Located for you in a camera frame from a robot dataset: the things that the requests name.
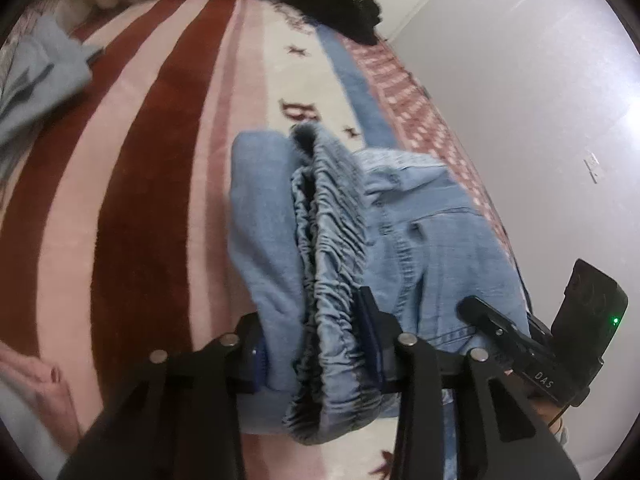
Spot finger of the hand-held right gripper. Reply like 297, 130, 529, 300
459, 296, 533, 356

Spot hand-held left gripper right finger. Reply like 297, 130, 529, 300
357, 286, 581, 480

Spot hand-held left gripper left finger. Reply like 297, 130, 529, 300
57, 312, 271, 480

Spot blue denim pants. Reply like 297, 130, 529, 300
227, 124, 531, 480

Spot person's right hand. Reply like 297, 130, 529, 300
532, 395, 568, 433

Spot pink cloth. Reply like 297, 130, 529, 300
0, 342, 83, 461

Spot striped dotted printed blanket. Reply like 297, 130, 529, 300
0, 0, 526, 480

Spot light blue cloth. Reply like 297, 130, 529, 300
0, 14, 103, 178

